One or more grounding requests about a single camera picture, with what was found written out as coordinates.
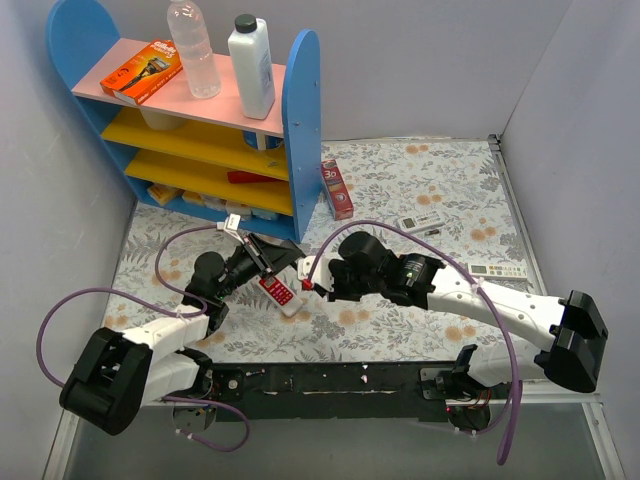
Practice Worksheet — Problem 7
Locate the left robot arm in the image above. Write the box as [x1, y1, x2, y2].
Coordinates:
[59, 234, 304, 435]

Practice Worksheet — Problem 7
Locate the red and white remote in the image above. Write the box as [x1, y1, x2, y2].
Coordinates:
[259, 276, 303, 318]

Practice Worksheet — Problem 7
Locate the white air conditioner remote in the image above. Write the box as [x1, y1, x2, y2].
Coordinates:
[397, 210, 445, 234]

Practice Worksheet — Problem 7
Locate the white remote with coloured buttons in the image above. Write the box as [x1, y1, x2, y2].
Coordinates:
[467, 263, 528, 280]

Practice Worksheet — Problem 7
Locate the white packets bottom shelf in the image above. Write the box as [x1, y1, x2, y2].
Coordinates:
[182, 190, 279, 221]

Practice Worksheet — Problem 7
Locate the red toothpaste box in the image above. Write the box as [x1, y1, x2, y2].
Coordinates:
[321, 159, 354, 221]

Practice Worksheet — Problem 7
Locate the blue wooden shelf unit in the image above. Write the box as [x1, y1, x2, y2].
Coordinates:
[46, 1, 322, 241]

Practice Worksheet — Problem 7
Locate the red box on shelf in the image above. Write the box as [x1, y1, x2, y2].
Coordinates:
[227, 171, 281, 184]

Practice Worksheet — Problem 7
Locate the floral table mat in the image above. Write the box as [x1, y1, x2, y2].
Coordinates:
[104, 139, 532, 363]

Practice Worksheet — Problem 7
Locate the yellow packet bottom shelf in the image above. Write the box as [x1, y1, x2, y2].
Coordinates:
[147, 183, 183, 207]

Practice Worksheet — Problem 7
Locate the beige cup under shelf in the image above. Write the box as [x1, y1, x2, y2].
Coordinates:
[140, 110, 187, 131]

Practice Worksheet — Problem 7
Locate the white bottle black cap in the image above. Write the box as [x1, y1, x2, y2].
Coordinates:
[227, 14, 275, 120]

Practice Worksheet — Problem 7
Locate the orange razor box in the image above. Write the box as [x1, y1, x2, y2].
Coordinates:
[100, 39, 183, 106]

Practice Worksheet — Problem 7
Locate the clear plastic water bottle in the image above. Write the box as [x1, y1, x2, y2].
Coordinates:
[167, 1, 221, 99]

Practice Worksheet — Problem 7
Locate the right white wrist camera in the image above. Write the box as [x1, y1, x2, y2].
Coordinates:
[297, 256, 334, 296]

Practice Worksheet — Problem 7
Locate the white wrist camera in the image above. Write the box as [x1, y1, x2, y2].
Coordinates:
[297, 256, 334, 296]
[216, 214, 247, 245]

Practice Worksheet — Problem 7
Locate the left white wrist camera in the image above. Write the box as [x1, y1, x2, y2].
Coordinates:
[216, 214, 247, 245]

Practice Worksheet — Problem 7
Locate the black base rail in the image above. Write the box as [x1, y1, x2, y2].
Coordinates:
[194, 360, 481, 421]

